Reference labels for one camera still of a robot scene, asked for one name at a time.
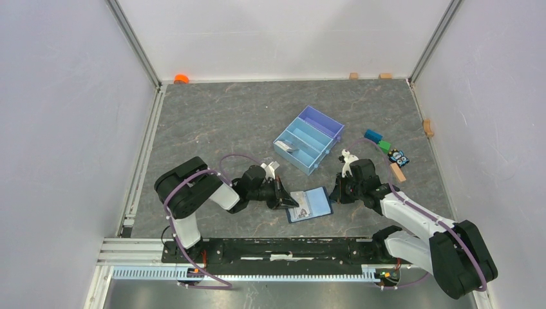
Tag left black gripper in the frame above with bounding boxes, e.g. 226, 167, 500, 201
248, 175, 298, 210

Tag blue card holder wallet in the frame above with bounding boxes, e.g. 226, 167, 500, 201
286, 187, 334, 223

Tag blue purple three-bin tray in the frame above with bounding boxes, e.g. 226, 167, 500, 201
273, 106, 345, 176

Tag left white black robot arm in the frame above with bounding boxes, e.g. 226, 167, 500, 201
154, 156, 299, 263

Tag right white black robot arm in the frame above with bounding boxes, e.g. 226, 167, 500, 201
330, 154, 498, 299

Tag grey cards in tray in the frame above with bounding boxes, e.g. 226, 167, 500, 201
274, 140, 299, 153

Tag wooden stick block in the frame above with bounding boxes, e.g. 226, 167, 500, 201
390, 163, 406, 183

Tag green toy brick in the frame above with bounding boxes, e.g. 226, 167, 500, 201
377, 140, 391, 154

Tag black owl pattern block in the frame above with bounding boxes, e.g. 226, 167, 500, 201
387, 149, 410, 167

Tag blue toy brick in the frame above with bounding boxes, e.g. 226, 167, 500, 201
364, 129, 382, 144

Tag curved wooden piece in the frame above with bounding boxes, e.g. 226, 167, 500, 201
422, 119, 435, 138

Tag orange round cap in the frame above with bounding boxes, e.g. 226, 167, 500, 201
173, 74, 189, 84

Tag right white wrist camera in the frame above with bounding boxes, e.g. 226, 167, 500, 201
339, 149, 359, 178

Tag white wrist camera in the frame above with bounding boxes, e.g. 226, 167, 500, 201
260, 161, 279, 180
339, 149, 359, 178

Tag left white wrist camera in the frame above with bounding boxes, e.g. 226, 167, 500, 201
260, 161, 279, 180

